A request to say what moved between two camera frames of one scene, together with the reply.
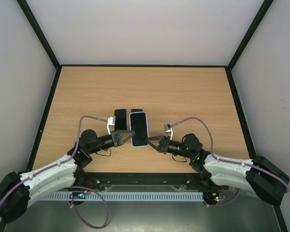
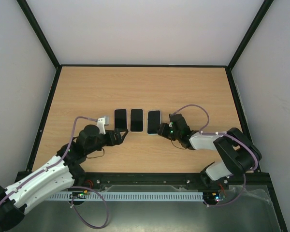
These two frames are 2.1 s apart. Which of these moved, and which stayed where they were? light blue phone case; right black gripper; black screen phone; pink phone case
Moved: right black gripper; light blue phone case
Stayed: black screen phone; pink phone case
